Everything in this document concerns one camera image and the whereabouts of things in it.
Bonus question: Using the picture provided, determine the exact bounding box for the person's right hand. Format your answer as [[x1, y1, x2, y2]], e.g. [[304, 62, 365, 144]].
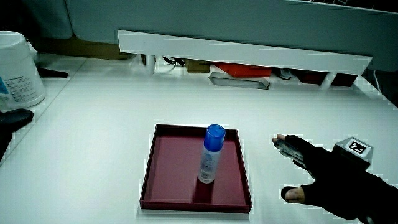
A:
[[272, 133, 377, 221]]

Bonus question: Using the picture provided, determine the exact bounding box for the glue bottle with blue cap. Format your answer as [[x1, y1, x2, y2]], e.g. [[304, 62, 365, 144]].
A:
[[197, 124, 226, 184]]

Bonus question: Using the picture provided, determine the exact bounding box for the maroon square plate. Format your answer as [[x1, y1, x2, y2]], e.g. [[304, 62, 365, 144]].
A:
[[139, 123, 253, 214]]

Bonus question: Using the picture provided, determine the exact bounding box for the person's right forearm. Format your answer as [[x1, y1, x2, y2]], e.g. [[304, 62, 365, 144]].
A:
[[357, 172, 398, 224]]

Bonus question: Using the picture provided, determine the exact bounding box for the dark red box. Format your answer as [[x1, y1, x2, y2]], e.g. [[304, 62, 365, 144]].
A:
[[292, 69, 358, 88]]

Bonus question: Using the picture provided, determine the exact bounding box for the grey rectangular holder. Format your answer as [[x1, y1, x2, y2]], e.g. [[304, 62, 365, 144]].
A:
[[208, 72, 271, 90]]

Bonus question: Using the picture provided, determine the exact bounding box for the orange box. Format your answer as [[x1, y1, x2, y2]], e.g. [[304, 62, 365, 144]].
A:
[[214, 62, 273, 78]]

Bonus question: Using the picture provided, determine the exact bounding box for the white desk shelf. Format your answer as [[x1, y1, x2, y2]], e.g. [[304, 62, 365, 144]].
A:
[[117, 29, 373, 90]]

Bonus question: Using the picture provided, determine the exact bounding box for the brown cardboard box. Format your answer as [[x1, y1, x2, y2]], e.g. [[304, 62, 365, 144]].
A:
[[185, 59, 211, 74]]

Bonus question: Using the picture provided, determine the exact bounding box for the large tan cardboard box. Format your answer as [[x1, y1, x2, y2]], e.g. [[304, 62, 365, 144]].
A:
[[32, 35, 137, 61]]

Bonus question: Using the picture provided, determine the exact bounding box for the black flat stand base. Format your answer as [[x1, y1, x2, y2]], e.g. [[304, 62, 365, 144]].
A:
[[37, 67, 70, 79]]

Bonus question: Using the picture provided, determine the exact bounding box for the black rounded object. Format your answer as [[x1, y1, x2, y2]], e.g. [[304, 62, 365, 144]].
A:
[[0, 108, 34, 161]]

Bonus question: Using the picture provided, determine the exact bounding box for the white plastic bucket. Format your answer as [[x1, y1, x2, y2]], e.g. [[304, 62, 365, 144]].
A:
[[0, 30, 47, 110]]

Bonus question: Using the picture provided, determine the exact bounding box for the black cable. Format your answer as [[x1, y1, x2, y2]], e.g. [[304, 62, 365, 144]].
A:
[[161, 55, 186, 67]]

